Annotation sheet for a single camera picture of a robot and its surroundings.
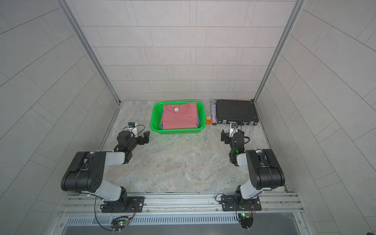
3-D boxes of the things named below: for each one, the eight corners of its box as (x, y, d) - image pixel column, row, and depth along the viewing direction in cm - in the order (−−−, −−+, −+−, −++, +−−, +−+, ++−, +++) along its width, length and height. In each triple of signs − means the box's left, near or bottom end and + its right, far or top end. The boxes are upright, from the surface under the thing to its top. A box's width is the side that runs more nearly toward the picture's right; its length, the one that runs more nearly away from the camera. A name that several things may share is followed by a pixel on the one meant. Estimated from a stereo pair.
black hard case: (217, 125, 102) (218, 121, 99) (215, 103, 116) (215, 99, 112) (258, 125, 102) (260, 121, 99) (250, 103, 116) (252, 99, 112)
